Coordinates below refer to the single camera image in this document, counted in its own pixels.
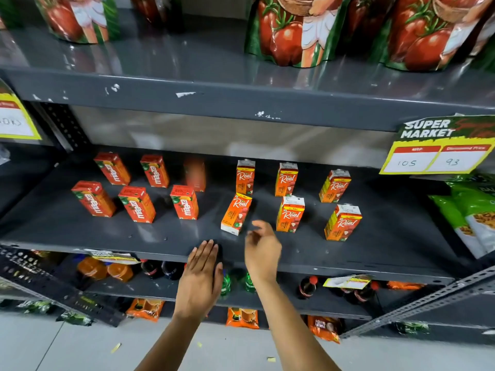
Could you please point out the person's right hand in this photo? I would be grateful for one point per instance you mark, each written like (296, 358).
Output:
(265, 254)

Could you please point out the person's left hand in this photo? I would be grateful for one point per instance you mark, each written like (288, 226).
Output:
(199, 283)

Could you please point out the person's left fingers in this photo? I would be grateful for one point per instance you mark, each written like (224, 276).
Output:
(204, 254)

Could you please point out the person's right thumb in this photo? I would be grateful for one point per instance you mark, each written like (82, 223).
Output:
(250, 237)

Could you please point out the person's left forearm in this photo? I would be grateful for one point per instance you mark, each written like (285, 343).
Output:
(170, 343)

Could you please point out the person's right forearm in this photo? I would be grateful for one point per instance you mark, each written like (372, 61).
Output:
(292, 328)

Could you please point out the dark cola bottle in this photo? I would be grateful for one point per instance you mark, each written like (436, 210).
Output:
(151, 268)
(172, 270)
(372, 291)
(354, 295)
(307, 287)

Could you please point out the green drink bottle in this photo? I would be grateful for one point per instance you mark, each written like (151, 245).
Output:
(226, 284)
(250, 282)

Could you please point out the group of orange juice cartons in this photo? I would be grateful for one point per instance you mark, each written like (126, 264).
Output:
(290, 214)

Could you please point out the orange snack packet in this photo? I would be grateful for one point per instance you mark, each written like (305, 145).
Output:
(406, 285)
(145, 308)
(242, 318)
(325, 328)

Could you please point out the group of red juice cartons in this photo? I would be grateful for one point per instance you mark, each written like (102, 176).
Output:
(137, 204)

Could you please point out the orange drink bottle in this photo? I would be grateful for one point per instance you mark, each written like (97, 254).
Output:
(120, 272)
(91, 268)

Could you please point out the dark green snack packet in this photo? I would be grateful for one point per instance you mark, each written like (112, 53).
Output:
(412, 327)
(75, 318)
(35, 306)

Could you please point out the grey metal shelf rack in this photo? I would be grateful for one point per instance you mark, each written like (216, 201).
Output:
(216, 92)

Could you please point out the large yellow green price tag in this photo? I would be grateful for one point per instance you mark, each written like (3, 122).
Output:
(437, 148)

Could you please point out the row of tomato print pouches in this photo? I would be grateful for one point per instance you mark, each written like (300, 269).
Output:
(296, 30)

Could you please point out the clear plastic wrapper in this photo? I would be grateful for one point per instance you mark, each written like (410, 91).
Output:
(3, 154)

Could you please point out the yellow white price tag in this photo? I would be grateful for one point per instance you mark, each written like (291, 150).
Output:
(15, 117)

